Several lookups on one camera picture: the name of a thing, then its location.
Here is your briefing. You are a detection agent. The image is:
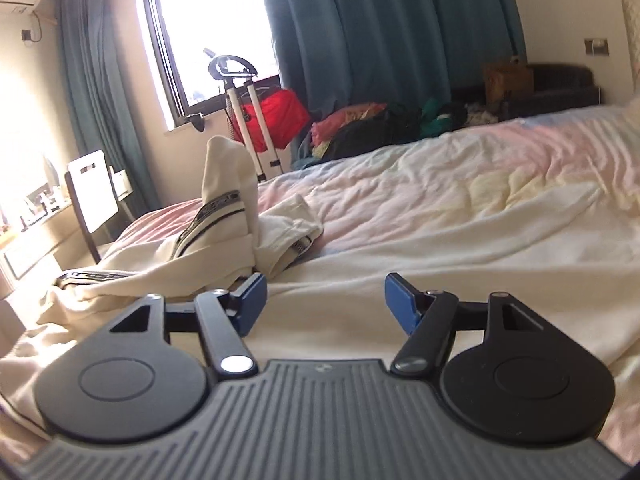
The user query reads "bed with pastel duvet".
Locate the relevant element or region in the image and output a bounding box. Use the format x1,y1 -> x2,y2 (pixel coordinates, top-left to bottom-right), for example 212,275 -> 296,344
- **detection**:
0,105 -> 640,461

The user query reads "cluttered white desk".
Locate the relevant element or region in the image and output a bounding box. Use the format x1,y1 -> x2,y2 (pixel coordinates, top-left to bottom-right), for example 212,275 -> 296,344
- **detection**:
0,155 -> 133,301

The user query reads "teal curtain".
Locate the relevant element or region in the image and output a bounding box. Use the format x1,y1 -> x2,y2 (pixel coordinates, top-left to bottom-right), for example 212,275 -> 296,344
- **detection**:
54,0 -> 173,221
255,0 -> 527,126

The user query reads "pile of colourful clothes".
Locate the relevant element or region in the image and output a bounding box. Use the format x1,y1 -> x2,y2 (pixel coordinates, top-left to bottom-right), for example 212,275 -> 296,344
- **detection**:
292,98 -> 501,170

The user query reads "white headboard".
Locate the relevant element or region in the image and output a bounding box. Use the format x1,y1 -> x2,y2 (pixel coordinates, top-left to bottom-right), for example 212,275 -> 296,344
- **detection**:
621,0 -> 640,106

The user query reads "window with dark frame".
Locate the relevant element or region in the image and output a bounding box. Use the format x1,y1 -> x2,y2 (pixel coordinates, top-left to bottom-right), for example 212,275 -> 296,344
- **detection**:
132,0 -> 281,129

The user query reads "dark sofa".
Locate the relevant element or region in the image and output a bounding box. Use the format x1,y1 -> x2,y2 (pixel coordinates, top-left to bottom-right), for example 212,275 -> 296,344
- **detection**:
452,63 -> 605,120

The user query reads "red bag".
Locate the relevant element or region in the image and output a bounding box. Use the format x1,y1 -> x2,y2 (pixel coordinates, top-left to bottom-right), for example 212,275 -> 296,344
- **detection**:
239,88 -> 312,153

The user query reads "cream garment with patterned trim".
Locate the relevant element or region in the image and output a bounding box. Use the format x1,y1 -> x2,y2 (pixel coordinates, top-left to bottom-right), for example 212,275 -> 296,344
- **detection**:
36,135 -> 325,328

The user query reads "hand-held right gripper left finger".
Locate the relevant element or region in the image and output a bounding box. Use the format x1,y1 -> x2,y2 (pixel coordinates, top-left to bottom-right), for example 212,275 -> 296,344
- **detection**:
108,273 -> 268,379

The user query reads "white chair with dark frame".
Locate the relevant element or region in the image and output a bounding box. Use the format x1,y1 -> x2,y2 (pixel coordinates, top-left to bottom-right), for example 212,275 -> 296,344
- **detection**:
64,148 -> 136,264

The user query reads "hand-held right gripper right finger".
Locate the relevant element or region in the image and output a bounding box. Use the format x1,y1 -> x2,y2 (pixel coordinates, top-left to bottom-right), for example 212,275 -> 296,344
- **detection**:
384,272 -> 538,376

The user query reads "brown cardboard box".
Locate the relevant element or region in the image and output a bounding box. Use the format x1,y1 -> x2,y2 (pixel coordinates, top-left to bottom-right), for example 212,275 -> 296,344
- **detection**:
482,56 -> 535,106

